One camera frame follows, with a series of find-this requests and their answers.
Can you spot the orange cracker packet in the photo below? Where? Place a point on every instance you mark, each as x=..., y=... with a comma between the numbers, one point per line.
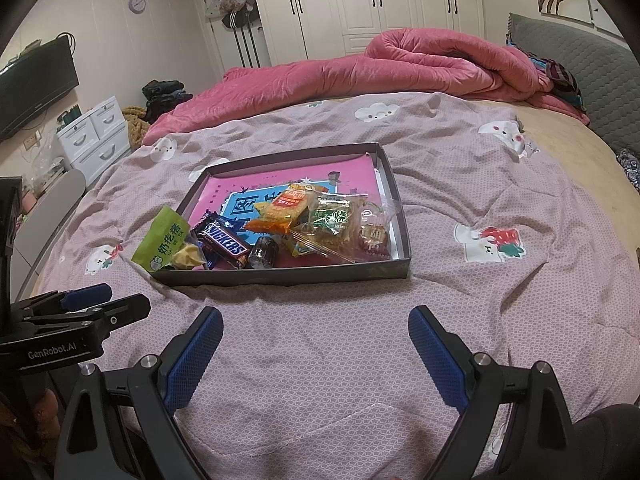
x=279, y=215

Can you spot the white wardrobe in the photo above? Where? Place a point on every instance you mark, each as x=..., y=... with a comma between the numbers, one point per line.
x=360, y=5

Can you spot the grey padded headboard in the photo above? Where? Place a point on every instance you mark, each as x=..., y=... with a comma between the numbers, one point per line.
x=607, y=74

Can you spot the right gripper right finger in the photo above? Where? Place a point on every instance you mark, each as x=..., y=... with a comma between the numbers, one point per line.
x=444, y=356

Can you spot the dark brown jelly cup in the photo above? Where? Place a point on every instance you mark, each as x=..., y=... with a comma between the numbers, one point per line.
x=264, y=254

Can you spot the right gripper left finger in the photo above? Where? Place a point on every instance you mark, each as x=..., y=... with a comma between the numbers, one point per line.
x=185, y=359

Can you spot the pink blue book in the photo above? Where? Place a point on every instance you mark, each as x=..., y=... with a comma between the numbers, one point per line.
x=234, y=197

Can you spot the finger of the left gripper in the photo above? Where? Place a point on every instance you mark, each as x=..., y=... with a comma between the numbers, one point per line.
x=53, y=303
x=105, y=317

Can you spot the black clothes pile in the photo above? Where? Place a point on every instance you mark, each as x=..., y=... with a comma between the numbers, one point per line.
x=162, y=96

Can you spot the light green snack bag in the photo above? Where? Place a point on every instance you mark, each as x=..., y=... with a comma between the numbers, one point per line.
x=168, y=244

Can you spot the brown plush blanket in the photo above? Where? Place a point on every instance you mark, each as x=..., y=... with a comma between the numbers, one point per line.
x=136, y=124

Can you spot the yellow cartoon snack bar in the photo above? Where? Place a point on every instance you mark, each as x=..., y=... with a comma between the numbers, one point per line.
x=299, y=245

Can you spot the dark patterned clothes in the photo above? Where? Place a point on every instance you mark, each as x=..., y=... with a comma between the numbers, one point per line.
x=564, y=94

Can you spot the Snickers bar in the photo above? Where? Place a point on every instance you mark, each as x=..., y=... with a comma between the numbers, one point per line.
x=216, y=234

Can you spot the mauve patterned bedsheet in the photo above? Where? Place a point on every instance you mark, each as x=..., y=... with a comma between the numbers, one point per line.
x=322, y=381

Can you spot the left hand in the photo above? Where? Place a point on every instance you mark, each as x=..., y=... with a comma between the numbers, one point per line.
x=30, y=427

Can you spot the pink quilt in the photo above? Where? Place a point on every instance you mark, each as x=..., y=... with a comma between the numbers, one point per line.
x=406, y=59

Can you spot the clear green label pastry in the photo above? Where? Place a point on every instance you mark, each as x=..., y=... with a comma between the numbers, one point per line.
x=332, y=221

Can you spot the clear red label candy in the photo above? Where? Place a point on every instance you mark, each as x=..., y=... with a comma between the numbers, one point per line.
x=373, y=232

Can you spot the blue patterned cloth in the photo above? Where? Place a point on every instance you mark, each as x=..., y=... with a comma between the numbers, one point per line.
x=631, y=166

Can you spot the round wall clock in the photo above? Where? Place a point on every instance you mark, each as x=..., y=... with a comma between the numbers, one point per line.
x=137, y=6

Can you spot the black television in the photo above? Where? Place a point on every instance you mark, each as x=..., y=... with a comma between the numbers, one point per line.
x=34, y=82

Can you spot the white drawer cabinet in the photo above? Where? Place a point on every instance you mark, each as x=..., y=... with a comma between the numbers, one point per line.
x=95, y=140

